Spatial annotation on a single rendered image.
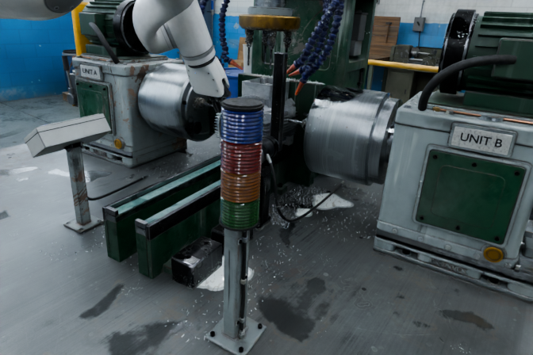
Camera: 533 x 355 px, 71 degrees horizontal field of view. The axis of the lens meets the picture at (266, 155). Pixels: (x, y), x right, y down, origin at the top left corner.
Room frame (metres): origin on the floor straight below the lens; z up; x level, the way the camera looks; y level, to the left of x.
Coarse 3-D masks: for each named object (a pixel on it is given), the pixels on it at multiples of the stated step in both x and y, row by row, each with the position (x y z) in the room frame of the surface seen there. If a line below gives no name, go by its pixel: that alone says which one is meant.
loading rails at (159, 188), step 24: (192, 168) 0.95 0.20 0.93; (216, 168) 0.99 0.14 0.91; (288, 168) 1.17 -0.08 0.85; (144, 192) 0.80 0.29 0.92; (168, 192) 0.83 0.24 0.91; (192, 192) 0.90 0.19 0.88; (216, 192) 0.83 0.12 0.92; (120, 216) 0.70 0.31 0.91; (144, 216) 0.76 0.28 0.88; (168, 216) 0.69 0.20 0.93; (192, 216) 0.75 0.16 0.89; (216, 216) 0.83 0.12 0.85; (120, 240) 0.69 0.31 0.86; (144, 240) 0.65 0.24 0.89; (168, 240) 0.68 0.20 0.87; (192, 240) 0.75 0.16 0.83; (144, 264) 0.65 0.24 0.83; (168, 264) 0.67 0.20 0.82
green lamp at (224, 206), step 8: (224, 200) 0.49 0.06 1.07; (256, 200) 0.49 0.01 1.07; (224, 208) 0.49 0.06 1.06; (232, 208) 0.48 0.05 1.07; (240, 208) 0.48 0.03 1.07; (248, 208) 0.48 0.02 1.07; (256, 208) 0.50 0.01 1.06; (224, 216) 0.49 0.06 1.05; (232, 216) 0.48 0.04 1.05; (240, 216) 0.48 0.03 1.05; (248, 216) 0.48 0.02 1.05; (256, 216) 0.50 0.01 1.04; (224, 224) 0.49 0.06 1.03; (232, 224) 0.48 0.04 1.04; (240, 224) 0.48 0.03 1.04; (248, 224) 0.48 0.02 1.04
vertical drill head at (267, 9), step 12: (264, 0) 1.12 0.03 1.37; (276, 0) 1.12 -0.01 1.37; (252, 12) 1.12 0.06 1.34; (264, 12) 1.10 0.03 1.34; (276, 12) 1.10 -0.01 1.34; (288, 12) 1.12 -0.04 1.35; (240, 24) 1.12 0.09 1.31; (252, 24) 1.08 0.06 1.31; (264, 24) 1.07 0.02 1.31; (276, 24) 1.07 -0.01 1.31; (288, 24) 1.09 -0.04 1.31; (264, 36) 1.21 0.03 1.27; (288, 36) 1.17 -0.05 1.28; (264, 60) 1.22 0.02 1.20
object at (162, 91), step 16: (176, 64) 1.28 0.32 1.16; (144, 80) 1.25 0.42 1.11; (160, 80) 1.20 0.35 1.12; (176, 80) 1.18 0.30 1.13; (144, 96) 1.20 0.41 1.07; (160, 96) 1.17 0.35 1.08; (176, 96) 1.14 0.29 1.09; (192, 96) 1.17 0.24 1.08; (144, 112) 1.20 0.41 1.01; (160, 112) 1.16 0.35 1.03; (176, 112) 1.13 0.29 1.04; (192, 112) 1.17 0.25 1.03; (208, 112) 1.24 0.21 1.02; (160, 128) 1.20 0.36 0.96; (176, 128) 1.15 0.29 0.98; (192, 128) 1.17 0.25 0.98; (208, 128) 1.24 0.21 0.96
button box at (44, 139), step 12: (72, 120) 0.84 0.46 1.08; (84, 120) 0.86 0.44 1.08; (96, 120) 0.88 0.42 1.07; (36, 132) 0.76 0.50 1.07; (48, 132) 0.78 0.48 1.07; (60, 132) 0.80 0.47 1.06; (72, 132) 0.82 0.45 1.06; (84, 132) 0.84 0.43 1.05; (96, 132) 0.86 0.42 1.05; (108, 132) 0.90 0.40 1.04; (36, 144) 0.77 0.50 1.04; (48, 144) 0.76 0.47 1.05; (60, 144) 0.78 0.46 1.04; (36, 156) 0.78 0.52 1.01
